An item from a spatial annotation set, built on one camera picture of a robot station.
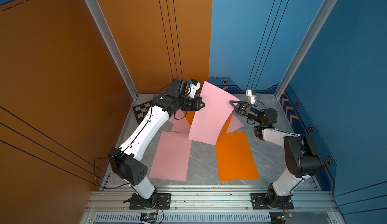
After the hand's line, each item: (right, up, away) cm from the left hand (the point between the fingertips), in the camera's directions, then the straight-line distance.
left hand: (205, 102), depth 74 cm
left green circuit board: (-26, -55, -3) cm, 61 cm away
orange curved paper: (+12, -13, +9) cm, 19 cm away
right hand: (+13, -1, +2) cm, 13 cm away
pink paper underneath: (-15, -13, +27) cm, 34 cm away
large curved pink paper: (-19, -32, +13) cm, 39 cm away
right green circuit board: (+37, -53, -5) cm, 65 cm away
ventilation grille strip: (-9, -54, -4) cm, 55 cm away
